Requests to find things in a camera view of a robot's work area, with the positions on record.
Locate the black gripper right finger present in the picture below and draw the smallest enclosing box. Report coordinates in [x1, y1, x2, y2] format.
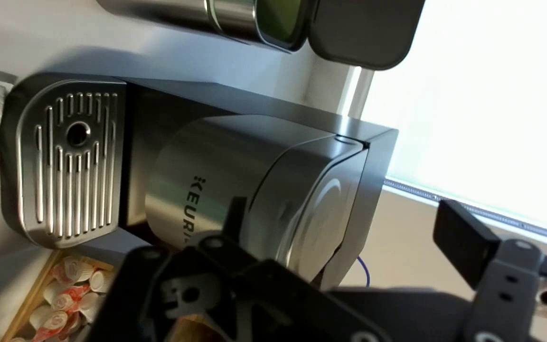
[430, 197, 547, 342]

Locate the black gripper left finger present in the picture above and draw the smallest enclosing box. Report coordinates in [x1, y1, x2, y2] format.
[151, 195, 326, 342]

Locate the black silver Keurig coffee maker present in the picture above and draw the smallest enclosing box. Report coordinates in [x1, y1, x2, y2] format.
[0, 70, 400, 294]

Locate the thin blue cable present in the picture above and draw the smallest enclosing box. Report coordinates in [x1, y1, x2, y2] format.
[351, 254, 373, 289]

